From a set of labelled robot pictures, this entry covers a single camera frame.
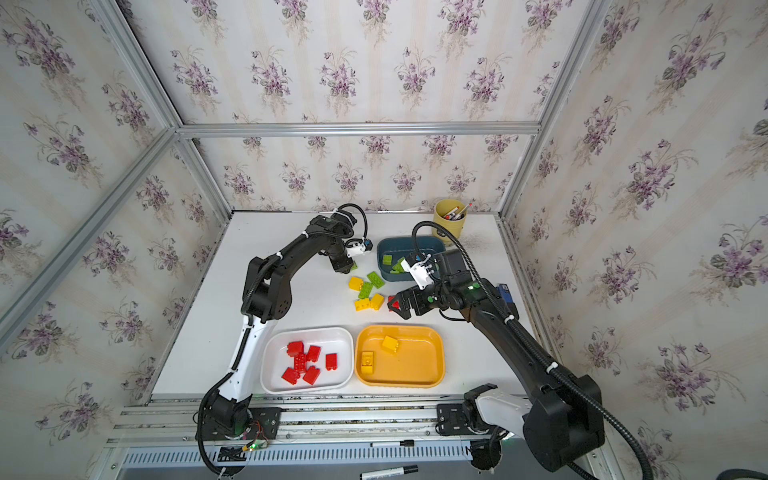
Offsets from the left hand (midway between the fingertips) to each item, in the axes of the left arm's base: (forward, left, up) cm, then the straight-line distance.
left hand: (343, 261), depth 103 cm
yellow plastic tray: (-32, -18, -2) cm, 37 cm away
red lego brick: (-38, +11, -2) cm, 39 cm away
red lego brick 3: (-32, +6, -1) cm, 32 cm away
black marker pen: (-58, -16, -1) cm, 61 cm away
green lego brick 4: (-10, -8, -2) cm, 13 cm away
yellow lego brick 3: (-16, -7, -1) cm, 18 cm away
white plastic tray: (-33, +17, -3) cm, 37 cm away
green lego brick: (-1, -19, -1) cm, 19 cm away
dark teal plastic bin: (+6, -17, -1) cm, 18 cm away
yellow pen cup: (+16, -39, +9) cm, 43 cm away
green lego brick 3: (-6, -11, -2) cm, 13 cm away
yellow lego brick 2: (-8, -5, -1) cm, 9 cm away
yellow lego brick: (-29, -16, 0) cm, 33 cm away
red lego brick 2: (-30, +11, -1) cm, 33 cm away
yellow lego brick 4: (-15, -12, -1) cm, 19 cm away
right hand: (-23, -18, +15) cm, 33 cm away
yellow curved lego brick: (-34, -10, -2) cm, 35 cm away
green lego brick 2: (+1, -15, 0) cm, 15 cm away
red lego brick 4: (-37, +6, -2) cm, 38 cm away
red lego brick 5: (-35, +9, 0) cm, 36 cm away
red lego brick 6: (-34, 0, -1) cm, 34 cm away
